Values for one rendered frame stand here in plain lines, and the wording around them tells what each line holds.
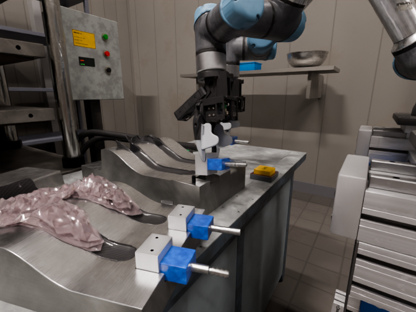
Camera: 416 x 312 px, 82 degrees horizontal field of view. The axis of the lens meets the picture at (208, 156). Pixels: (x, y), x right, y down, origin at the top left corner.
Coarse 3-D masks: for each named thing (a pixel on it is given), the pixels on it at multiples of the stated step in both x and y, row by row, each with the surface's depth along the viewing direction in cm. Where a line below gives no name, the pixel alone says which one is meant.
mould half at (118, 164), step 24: (144, 144) 81; (168, 144) 87; (96, 168) 79; (120, 168) 71; (144, 168) 69; (192, 168) 70; (240, 168) 74; (144, 192) 67; (168, 192) 61; (192, 192) 57; (216, 192) 63
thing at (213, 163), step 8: (208, 152) 63; (216, 152) 62; (200, 160) 60; (208, 160) 59; (216, 160) 57; (224, 160) 58; (200, 168) 60; (208, 168) 59; (216, 168) 58; (224, 168) 58
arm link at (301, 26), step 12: (276, 0) 51; (288, 0) 49; (300, 0) 49; (276, 12) 50; (288, 12) 51; (300, 12) 52; (276, 24) 51; (288, 24) 52; (300, 24) 54; (264, 36) 53; (276, 36) 54; (288, 36) 55
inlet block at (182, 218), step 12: (180, 204) 48; (168, 216) 44; (180, 216) 43; (192, 216) 46; (204, 216) 46; (168, 228) 44; (180, 228) 44; (192, 228) 43; (204, 228) 43; (216, 228) 44; (228, 228) 43
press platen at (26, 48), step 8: (0, 40) 84; (8, 40) 86; (16, 40) 88; (0, 48) 84; (8, 48) 86; (16, 48) 88; (24, 48) 90; (32, 48) 92; (40, 48) 94; (32, 56) 93; (40, 56) 95
